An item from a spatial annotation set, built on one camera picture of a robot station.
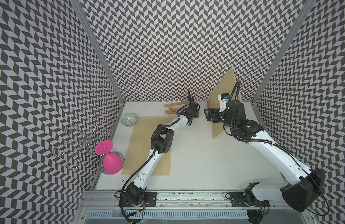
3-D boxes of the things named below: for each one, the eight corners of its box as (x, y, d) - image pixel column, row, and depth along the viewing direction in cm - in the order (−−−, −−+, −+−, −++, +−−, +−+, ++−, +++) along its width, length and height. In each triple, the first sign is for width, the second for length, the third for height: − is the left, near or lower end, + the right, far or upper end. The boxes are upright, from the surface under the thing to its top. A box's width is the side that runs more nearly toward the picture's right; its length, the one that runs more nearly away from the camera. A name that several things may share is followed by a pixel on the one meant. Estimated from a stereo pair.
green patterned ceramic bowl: (120, 127, 103) (119, 125, 100) (124, 115, 110) (123, 113, 108) (135, 127, 103) (133, 125, 100) (138, 115, 110) (137, 113, 108)
